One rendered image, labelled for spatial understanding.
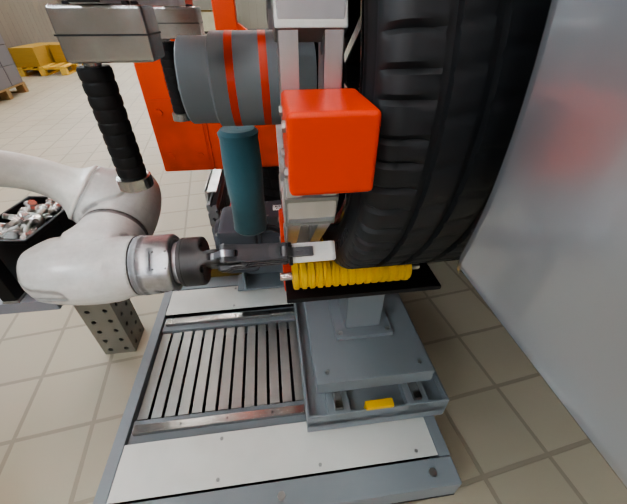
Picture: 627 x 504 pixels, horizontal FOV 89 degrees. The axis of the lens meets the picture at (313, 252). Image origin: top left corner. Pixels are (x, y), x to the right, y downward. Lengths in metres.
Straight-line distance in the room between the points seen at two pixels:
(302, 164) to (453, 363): 1.04
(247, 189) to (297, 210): 0.38
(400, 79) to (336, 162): 0.09
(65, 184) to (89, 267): 0.18
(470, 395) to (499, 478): 0.22
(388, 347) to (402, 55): 0.74
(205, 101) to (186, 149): 0.57
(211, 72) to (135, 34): 0.15
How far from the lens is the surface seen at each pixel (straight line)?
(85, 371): 1.34
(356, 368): 0.86
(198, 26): 0.76
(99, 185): 0.62
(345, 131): 0.27
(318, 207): 0.39
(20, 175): 0.65
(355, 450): 0.93
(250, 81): 0.55
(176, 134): 1.12
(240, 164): 0.74
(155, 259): 0.49
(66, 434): 1.24
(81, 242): 0.54
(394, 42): 0.31
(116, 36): 0.44
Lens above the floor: 0.95
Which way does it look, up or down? 37 degrees down
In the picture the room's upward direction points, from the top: straight up
